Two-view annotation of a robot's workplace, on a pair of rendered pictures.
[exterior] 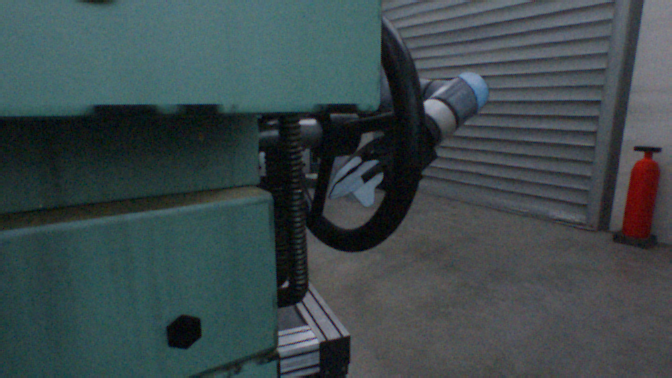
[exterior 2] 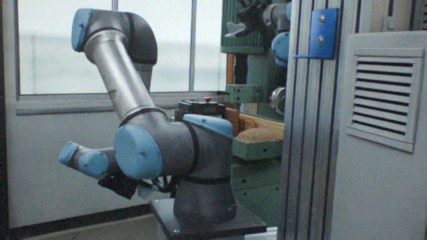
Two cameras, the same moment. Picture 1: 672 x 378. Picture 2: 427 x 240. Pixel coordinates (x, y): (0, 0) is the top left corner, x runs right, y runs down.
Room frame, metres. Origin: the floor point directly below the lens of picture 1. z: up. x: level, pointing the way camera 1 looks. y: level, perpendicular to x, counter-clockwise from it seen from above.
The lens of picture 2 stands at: (2.06, 0.24, 1.19)
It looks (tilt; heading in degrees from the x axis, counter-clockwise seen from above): 9 degrees down; 181
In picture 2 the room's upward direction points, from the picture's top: 2 degrees clockwise
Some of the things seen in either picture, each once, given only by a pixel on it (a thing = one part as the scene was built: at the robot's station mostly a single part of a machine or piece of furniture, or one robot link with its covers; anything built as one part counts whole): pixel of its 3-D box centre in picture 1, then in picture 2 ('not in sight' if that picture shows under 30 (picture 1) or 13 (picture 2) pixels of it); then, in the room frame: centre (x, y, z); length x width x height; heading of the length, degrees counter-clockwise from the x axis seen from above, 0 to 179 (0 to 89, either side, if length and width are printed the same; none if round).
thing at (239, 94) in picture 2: not in sight; (243, 95); (0.27, 0.31, 1.03); 0.14 x 0.07 x 0.09; 123
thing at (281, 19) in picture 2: not in sight; (291, 16); (0.70, 0.42, 1.31); 0.11 x 0.08 x 0.09; 33
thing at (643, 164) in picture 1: (641, 195); not in sight; (2.30, -1.87, 0.30); 0.19 x 0.18 x 0.60; 127
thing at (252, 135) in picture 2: not in sight; (257, 133); (0.54, 0.35, 0.92); 0.14 x 0.09 x 0.04; 123
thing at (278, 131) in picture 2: not in sight; (249, 125); (0.35, 0.33, 0.92); 0.55 x 0.02 x 0.04; 33
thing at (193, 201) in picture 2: not in sight; (205, 191); (1.07, 0.20, 0.87); 0.15 x 0.15 x 0.10
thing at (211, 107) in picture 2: not in sight; (197, 106); (0.39, 0.13, 0.99); 0.13 x 0.11 x 0.06; 33
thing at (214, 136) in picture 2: not in sight; (205, 143); (1.07, 0.19, 0.98); 0.13 x 0.12 x 0.14; 127
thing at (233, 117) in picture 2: not in sight; (223, 118); (0.35, 0.23, 0.94); 0.20 x 0.01 x 0.08; 33
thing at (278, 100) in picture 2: not in sight; (283, 100); (0.32, 0.46, 1.02); 0.12 x 0.03 x 0.12; 123
